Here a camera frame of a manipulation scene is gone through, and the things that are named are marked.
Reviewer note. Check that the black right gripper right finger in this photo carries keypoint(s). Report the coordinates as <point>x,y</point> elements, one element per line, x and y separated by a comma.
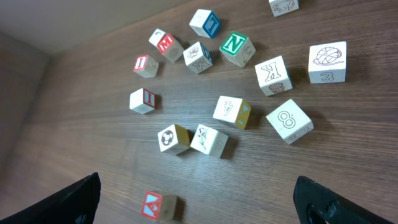
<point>317,204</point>

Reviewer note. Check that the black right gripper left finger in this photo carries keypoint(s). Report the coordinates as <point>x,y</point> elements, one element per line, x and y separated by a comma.
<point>75,204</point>

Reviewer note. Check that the red letter A block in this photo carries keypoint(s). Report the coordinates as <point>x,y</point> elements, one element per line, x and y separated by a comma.
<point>159,206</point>

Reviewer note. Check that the blue letter X block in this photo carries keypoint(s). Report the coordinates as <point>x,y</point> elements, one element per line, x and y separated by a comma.
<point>290,121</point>

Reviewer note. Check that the soccer ball picture block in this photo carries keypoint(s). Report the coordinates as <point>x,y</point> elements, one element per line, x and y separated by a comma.
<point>174,139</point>

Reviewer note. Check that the violin picture white block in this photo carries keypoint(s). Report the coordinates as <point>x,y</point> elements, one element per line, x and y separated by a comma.
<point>209,141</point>

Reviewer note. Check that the white red sided block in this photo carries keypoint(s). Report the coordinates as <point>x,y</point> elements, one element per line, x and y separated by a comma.
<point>142,101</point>

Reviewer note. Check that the number four yellow block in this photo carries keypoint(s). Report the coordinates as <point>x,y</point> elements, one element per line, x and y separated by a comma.
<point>234,111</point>

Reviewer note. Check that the letter K white block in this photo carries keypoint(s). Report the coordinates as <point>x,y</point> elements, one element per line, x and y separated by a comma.
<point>273,77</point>

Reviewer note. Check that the yarn ball white block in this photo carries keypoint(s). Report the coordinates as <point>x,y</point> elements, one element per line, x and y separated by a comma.
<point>327,63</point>

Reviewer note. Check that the red letter I block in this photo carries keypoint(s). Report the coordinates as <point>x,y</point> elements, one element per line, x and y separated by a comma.
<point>146,66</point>

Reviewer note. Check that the green letter N block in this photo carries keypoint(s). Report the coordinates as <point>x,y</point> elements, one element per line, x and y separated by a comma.
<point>238,49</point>

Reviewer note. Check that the red letter M block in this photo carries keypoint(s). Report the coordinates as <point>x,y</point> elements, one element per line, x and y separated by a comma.
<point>170,48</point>

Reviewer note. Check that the shell picture white block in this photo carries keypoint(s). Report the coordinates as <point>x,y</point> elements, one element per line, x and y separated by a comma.
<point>197,58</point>

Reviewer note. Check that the far white number block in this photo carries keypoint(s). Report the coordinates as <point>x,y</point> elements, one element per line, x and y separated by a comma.
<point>280,7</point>

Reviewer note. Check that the blue sided white block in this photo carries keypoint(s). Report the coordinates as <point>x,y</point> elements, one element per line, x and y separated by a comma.
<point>205,23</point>

